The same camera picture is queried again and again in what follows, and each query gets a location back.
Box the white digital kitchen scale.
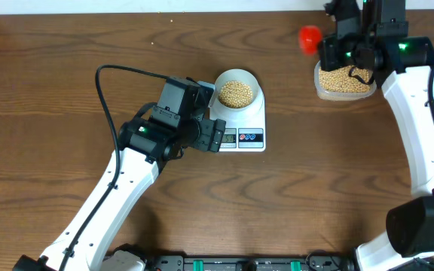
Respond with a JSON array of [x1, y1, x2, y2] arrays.
[[209, 88, 266, 152]]

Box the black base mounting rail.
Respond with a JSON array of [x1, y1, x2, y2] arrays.
[[103, 254, 434, 271]]

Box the soybeans pile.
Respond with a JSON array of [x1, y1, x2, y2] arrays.
[[318, 65, 372, 93]]

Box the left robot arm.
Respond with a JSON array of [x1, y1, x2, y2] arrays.
[[14, 77, 225, 271]]

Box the grey round bowl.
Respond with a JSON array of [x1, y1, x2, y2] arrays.
[[215, 69, 260, 109]]

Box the clear plastic container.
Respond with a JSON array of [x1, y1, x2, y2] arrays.
[[314, 61, 377, 101]]

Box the soybeans in bowl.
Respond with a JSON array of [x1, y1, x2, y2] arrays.
[[219, 81, 253, 108]]

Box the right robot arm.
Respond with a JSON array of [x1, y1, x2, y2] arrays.
[[317, 0, 434, 270]]

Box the red plastic measuring scoop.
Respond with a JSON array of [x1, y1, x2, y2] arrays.
[[298, 25, 322, 55]]

